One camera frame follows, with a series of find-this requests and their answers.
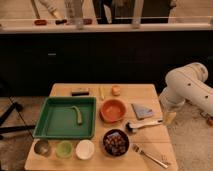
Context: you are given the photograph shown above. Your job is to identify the dark grape bunch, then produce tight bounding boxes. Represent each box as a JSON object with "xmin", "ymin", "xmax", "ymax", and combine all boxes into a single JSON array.
[{"xmin": 105, "ymin": 136, "xmax": 126, "ymax": 156}]

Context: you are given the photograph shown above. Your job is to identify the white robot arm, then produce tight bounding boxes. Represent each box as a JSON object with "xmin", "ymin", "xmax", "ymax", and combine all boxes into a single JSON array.
[{"xmin": 159, "ymin": 62, "xmax": 213, "ymax": 125}]

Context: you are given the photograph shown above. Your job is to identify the grey folded cloth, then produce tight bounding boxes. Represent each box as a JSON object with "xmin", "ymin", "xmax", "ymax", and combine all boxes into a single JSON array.
[{"xmin": 131, "ymin": 103, "xmax": 154, "ymax": 120}]

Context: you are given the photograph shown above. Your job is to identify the silver fork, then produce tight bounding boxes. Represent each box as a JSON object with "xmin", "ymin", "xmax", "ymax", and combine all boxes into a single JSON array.
[{"xmin": 132, "ymin": 144, "xmax": 169, "ymax": 169}]

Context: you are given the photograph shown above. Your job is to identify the blue sponge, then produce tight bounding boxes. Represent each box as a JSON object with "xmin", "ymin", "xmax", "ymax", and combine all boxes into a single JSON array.
[{"xmin": 107, "ymin": 132, "xmax": 121, "ymax": 138}]

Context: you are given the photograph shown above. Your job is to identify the orange bowl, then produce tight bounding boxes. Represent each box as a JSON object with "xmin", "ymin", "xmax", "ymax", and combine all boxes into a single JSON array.
[{"xmin": 100, "ymin": 99, "xmax": 126, "ymax": 123}]

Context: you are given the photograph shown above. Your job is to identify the dark plate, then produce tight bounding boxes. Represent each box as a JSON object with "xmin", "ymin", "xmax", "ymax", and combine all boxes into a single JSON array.
[{"xmin": 102, "ymin": 129, "xmax": 130, "ymax": 157}]

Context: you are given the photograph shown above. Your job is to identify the small orange fruit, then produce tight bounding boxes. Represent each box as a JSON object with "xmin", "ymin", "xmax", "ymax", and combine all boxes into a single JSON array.
[{"xmin": 111, "ymin": 85, "xmax": 121, "ymax": 96}]

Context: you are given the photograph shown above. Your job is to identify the yellow stick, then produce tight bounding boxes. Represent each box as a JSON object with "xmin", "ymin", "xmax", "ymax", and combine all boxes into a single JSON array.
[{"xmin": 99, "ymin": 86, "xmax": 105, "ymax": 100}]

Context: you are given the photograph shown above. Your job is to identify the green okra pod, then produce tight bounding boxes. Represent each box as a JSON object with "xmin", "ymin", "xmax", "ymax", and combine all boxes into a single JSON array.
[{"xmin": 71, "ymin": 106, "xmax": 83, "ymax": 125}]

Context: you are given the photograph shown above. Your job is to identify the white cup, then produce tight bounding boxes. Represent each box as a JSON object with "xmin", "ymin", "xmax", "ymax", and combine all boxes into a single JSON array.
[{"xmin": 76, "ymin": 140, "xmax": 95, "ymax": 160}]

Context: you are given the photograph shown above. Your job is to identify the green cup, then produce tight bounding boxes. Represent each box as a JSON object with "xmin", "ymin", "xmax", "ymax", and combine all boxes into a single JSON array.
[{"xmin": 55, "ymin": 141, "xmax": 73, "ymax": 159}]

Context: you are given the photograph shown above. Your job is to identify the green plastic tray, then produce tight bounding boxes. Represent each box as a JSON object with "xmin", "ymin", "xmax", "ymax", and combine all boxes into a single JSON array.
[{"xmin": 33, "ymin": 97, "xmax": 96, "ymax": 139}]

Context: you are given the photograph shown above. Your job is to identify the metal cup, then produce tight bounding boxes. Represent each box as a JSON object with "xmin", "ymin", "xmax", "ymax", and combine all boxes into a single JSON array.
[{"xmin": 34, "ymin": 140, "xmax": 51, "ymax": 156}]

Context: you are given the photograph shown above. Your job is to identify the black tripod legs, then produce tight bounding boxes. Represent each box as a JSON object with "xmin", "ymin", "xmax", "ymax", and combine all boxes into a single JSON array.
[{"xmin": 0, "ymin": 79, "xmax": 36, "ymax": 136}]

